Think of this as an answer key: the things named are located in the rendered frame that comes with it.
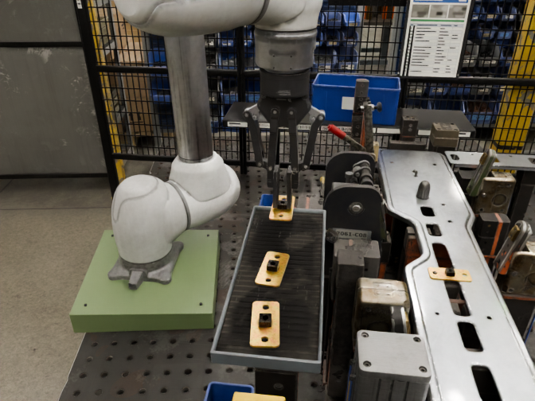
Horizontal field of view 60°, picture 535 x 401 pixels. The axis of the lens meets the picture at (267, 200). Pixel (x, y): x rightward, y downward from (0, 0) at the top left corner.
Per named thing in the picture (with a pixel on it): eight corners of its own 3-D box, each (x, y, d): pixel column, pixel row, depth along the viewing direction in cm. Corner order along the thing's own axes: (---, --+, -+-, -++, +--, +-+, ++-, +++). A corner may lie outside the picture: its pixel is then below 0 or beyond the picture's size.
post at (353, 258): (346, 408, 104) (365, 264, 84) (324, 406, 105) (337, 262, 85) (346, 389, 108) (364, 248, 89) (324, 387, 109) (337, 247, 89)
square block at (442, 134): (440, 223, 171) (461, 130, 153) (418, 222, 172) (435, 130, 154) (436, 212, 178) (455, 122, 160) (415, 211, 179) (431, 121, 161)
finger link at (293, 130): (287, 101, 75) (296, 101, 74) (292, 165, 80) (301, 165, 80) (285, 109, 71) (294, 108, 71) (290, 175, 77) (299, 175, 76)
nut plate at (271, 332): (279, 348, 59) (279, 341, 59) (249, 348, 59) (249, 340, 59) (279, 302, 67) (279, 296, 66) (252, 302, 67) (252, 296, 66)
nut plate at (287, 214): (290, 221, 78) (291, 215, 78) (268, 219, 79) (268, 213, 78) (294, 197, 85) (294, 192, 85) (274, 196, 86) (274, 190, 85)
